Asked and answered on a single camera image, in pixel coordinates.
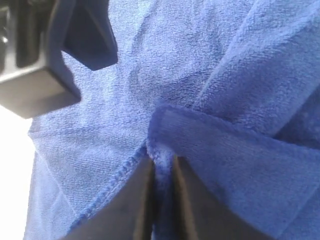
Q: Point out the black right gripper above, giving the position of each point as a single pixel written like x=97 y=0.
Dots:
x=34 y=82

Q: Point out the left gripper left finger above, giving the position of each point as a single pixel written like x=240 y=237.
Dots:
x=129 y=216

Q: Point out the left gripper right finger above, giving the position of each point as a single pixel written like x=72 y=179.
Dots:
x=199 y=215

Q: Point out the blue microfiber cloth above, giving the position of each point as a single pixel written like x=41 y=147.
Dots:
x=232 y=85

